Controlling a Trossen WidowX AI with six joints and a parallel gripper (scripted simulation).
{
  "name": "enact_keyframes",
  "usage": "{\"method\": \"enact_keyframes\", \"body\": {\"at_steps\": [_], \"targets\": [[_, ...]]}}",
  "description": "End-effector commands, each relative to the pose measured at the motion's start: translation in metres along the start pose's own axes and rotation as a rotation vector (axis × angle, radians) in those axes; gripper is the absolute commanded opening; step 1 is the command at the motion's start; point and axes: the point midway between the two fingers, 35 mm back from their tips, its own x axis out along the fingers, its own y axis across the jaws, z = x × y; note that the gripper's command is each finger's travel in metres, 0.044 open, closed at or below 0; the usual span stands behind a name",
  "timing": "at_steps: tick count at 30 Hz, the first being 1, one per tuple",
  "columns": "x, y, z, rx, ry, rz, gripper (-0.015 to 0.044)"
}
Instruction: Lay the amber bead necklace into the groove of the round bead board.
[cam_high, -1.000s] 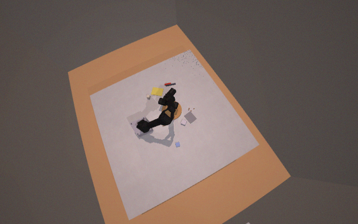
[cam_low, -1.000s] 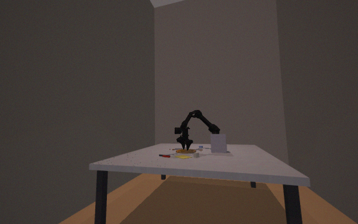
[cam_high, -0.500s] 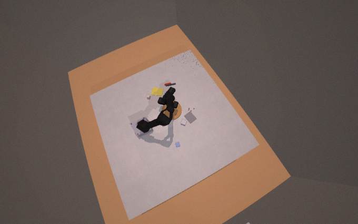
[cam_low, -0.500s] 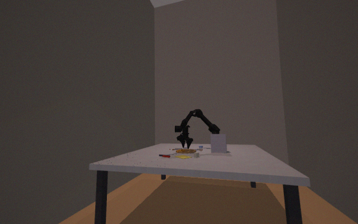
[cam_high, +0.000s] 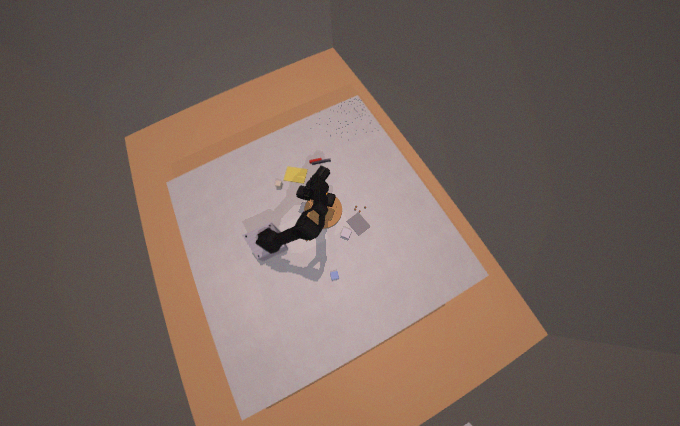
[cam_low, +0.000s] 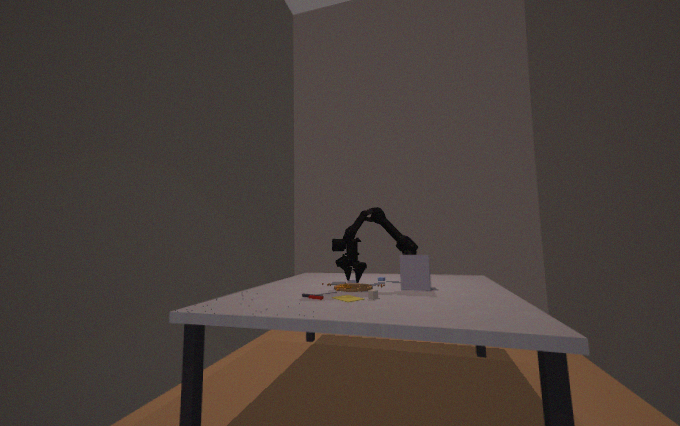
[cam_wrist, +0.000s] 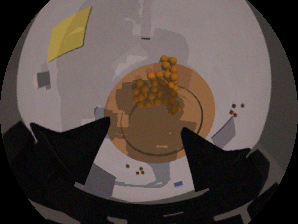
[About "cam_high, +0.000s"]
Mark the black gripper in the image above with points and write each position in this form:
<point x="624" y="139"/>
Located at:
<point x="330" y="198"/>

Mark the orange round board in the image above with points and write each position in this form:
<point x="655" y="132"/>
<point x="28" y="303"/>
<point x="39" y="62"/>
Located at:
<point x="332" y="217"/>

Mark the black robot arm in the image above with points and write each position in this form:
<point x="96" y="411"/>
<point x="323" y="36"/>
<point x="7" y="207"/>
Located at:
<point x="304" y="228"/>

